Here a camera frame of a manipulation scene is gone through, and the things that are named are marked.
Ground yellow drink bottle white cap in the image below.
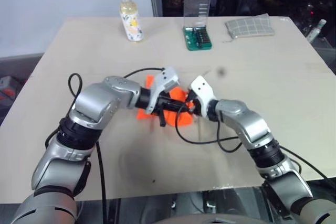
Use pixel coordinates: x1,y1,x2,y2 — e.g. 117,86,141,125
118,0,145,42

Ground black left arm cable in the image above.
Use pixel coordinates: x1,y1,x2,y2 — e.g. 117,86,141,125
45,67,165,209

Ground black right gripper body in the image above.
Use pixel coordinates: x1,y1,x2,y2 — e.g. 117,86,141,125
191,94,203,118

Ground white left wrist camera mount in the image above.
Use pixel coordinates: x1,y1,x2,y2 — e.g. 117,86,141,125
145,66,181,115

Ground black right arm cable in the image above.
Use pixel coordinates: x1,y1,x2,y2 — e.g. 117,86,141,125
174,102,329,180

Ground grey checked fabric pouch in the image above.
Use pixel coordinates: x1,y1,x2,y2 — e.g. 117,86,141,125
225,13,276,42

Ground small white spray bottle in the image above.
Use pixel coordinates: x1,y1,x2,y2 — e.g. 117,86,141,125
306,19,328,44

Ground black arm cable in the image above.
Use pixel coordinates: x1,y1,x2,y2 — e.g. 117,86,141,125
174,102,329,180
45,67,165,209

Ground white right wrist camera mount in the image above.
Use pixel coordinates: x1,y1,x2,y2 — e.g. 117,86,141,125
190,75,219,118

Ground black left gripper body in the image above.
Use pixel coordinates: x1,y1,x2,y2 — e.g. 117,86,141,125
153,92,186,115

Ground black box with orange parts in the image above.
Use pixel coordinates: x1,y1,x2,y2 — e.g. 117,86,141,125
0,75,22,104

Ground green screwdriver bit case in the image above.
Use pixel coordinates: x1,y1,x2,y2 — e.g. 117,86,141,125
182,0,213,51

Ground orange fabric pouch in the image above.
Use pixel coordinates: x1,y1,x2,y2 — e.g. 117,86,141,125
136,74,194,128

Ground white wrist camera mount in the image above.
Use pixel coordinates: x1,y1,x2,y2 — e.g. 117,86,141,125
190,75,219,118
145,66,181,115

